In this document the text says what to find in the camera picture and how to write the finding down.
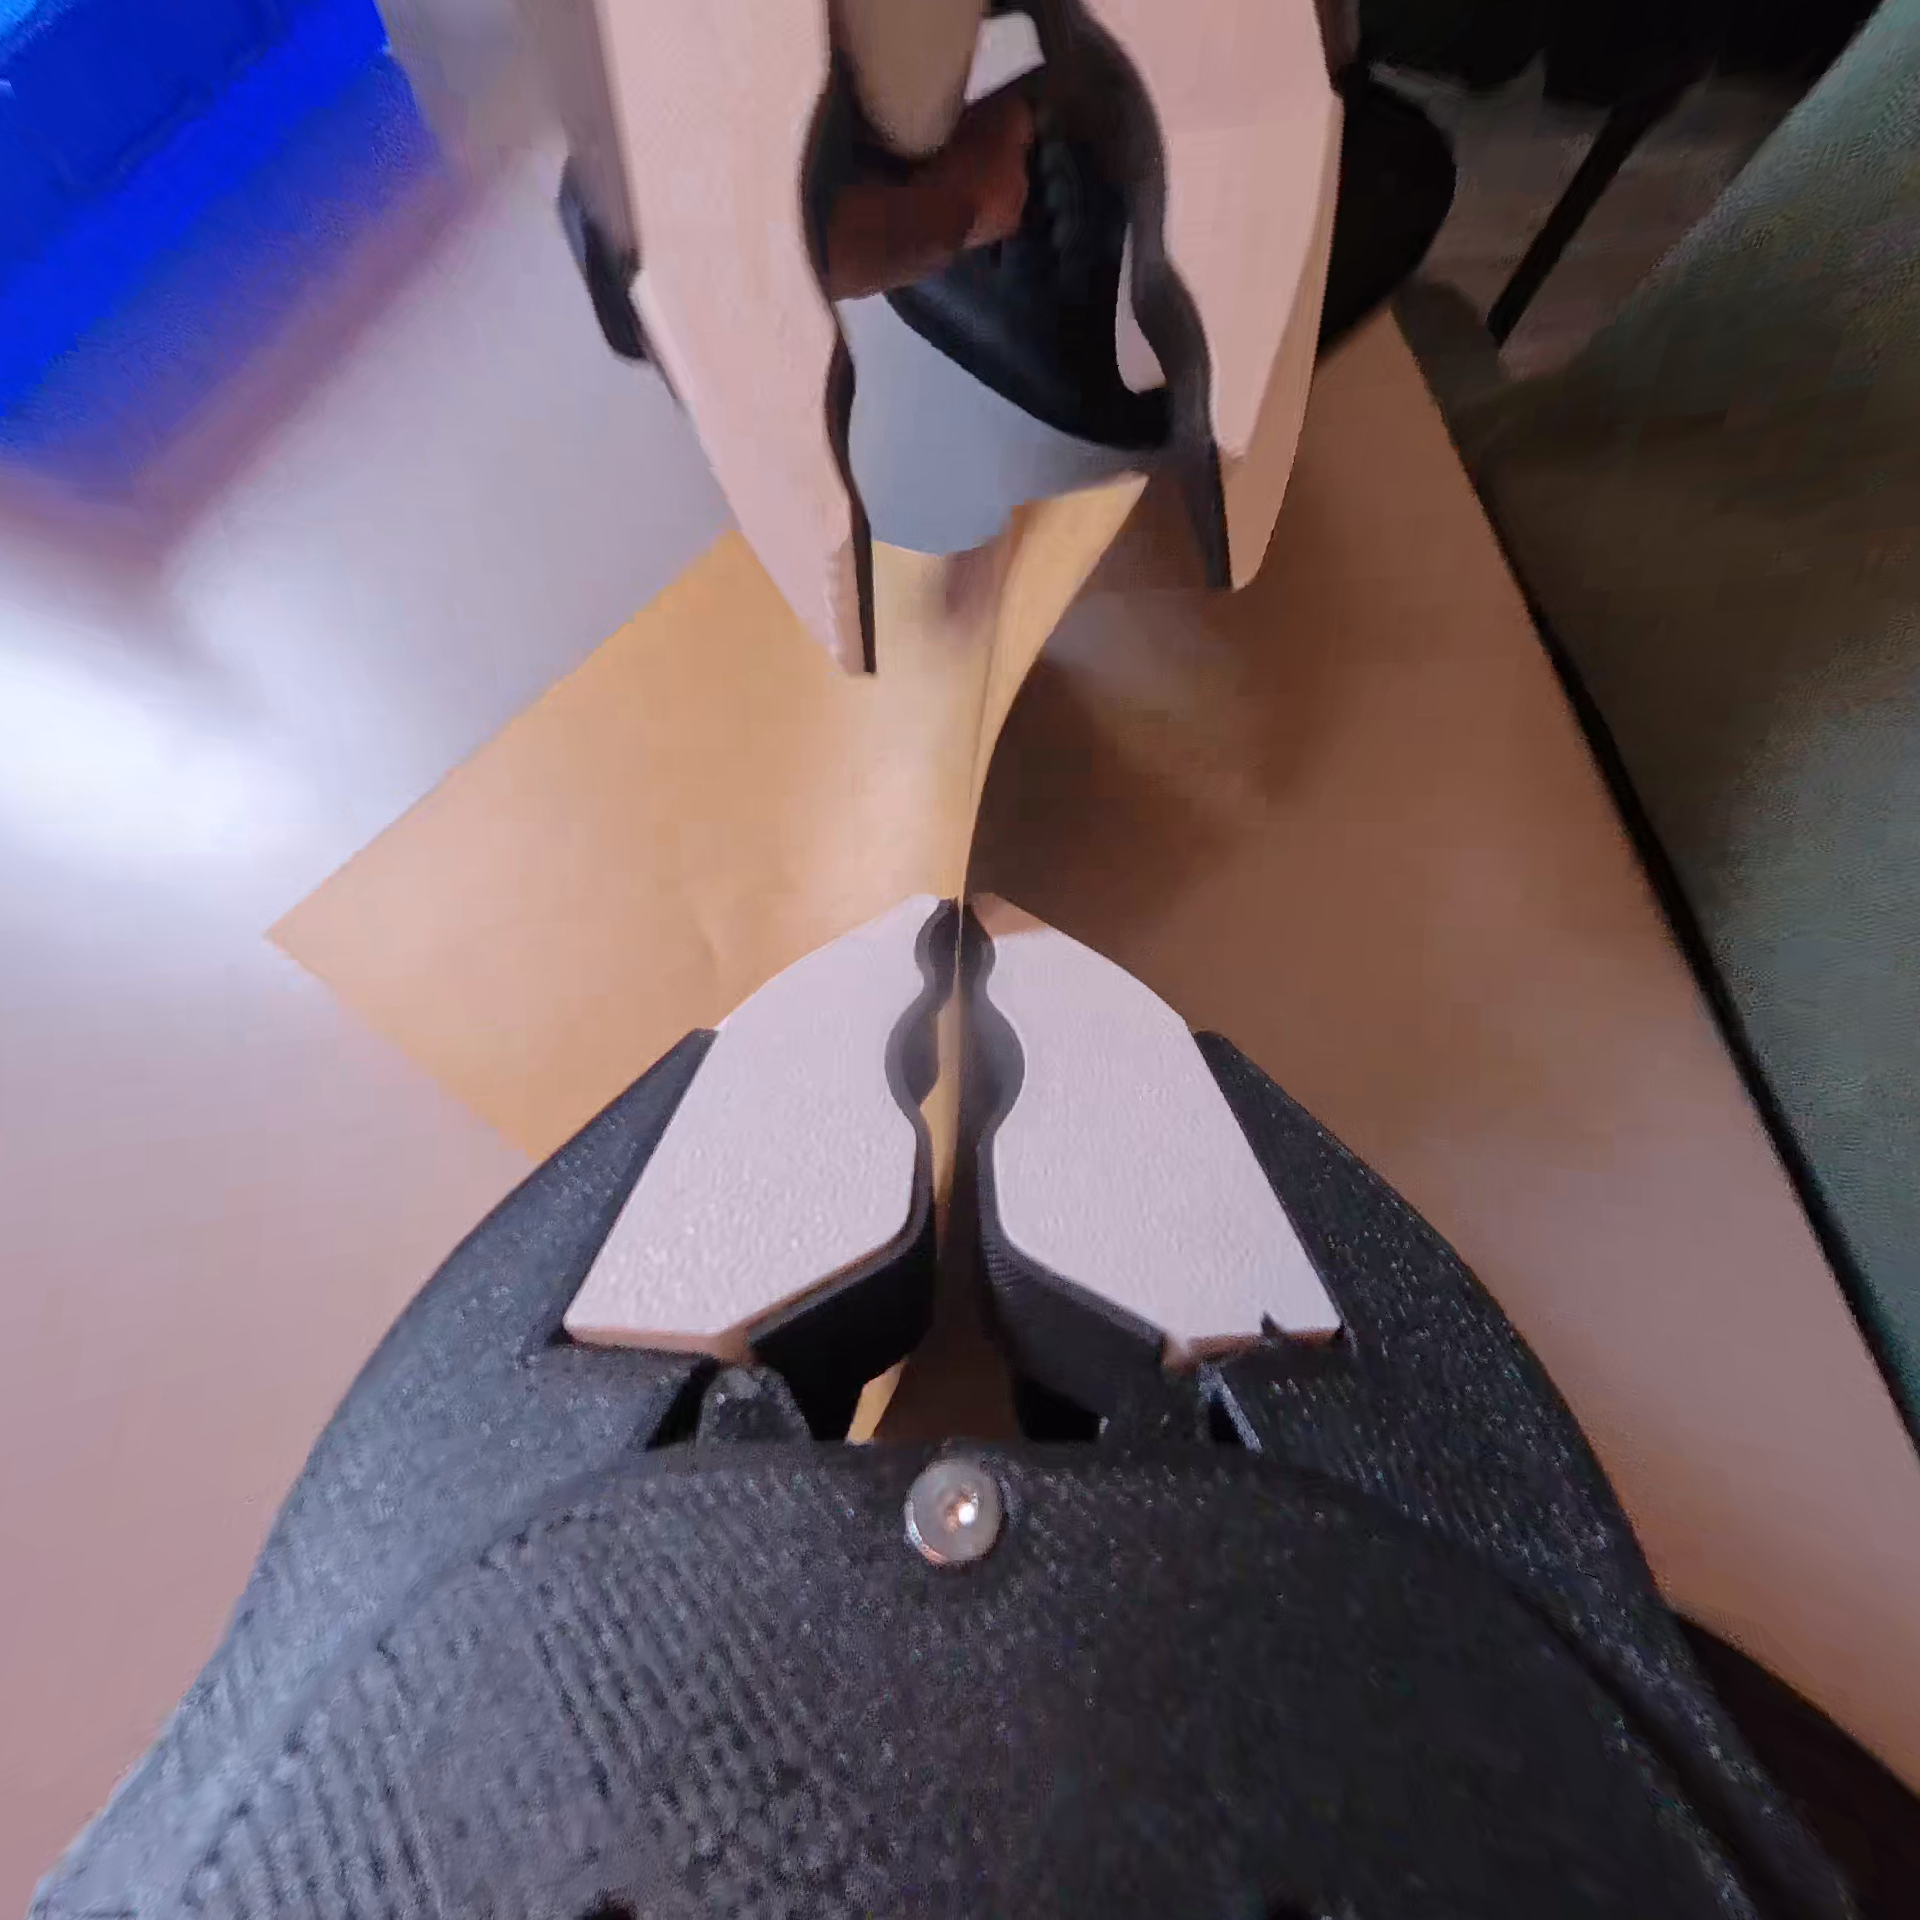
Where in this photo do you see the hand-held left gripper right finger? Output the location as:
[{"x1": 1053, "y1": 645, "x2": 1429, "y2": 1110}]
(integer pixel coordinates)
[{"x1": 961, "y1": 890, "x2": 1345, "y2": 1437}]

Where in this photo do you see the person's right hand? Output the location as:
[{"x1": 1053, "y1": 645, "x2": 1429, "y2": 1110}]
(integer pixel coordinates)
[{"x1": 820, "y1": 125, "x2": 1041, "y2": 306}]

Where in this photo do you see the blue plastic bin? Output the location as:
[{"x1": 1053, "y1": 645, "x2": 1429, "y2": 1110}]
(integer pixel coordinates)
[{"x1": 0, "y1": 0, "x2": 458, "y2": 459}]

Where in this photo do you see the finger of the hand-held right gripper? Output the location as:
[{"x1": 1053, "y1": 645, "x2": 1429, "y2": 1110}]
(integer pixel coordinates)
[
  {"x1": 1063, "y1": 0, "x2": 1345, "y2": 595},
  {"x1": 587, "y1": 0, "x2": 881, "y2": 678}
]

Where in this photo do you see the tan backed camouflage paper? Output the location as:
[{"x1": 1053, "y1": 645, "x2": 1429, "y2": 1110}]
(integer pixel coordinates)
[{"x1": 265, "y1": 466, "x2": 1161, "y2": 1446}]

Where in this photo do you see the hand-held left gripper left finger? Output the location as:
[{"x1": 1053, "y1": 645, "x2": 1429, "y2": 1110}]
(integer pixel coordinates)
[{"x1": 565, "y1": 894, "x2": 955, "y2": 1437}]

